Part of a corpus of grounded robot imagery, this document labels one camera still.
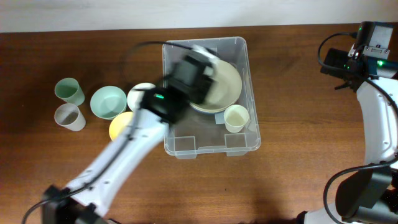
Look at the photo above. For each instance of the white label in bin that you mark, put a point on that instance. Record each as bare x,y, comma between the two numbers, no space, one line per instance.
219,118

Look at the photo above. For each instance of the yellow small bowl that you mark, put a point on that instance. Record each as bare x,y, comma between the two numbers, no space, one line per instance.
119,123

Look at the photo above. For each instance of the grey cup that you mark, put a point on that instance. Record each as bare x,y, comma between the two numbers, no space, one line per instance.
69,116

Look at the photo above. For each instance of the beige bowl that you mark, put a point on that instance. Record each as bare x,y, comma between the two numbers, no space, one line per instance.
215,103
227,80

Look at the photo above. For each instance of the clear plastic storage bin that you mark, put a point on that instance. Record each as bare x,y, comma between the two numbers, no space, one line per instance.
197,133

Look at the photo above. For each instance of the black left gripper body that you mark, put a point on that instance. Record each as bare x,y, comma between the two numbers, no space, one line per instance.
202,91

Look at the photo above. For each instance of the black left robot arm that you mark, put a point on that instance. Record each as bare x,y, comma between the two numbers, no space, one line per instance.
87,198

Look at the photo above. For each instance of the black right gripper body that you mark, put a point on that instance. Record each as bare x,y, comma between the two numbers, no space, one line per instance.
337,58

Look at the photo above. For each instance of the white small bowl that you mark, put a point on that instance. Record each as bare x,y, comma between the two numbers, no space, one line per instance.
135,95

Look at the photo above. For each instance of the green cup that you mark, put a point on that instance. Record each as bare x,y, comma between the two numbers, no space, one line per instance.
69,90

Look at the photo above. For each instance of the green small bowl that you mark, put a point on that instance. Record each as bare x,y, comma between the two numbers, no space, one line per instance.
108,102

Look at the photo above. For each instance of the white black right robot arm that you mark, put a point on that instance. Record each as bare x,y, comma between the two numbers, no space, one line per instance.
368,193

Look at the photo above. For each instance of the cream cup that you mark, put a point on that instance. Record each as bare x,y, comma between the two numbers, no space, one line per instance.
235,118

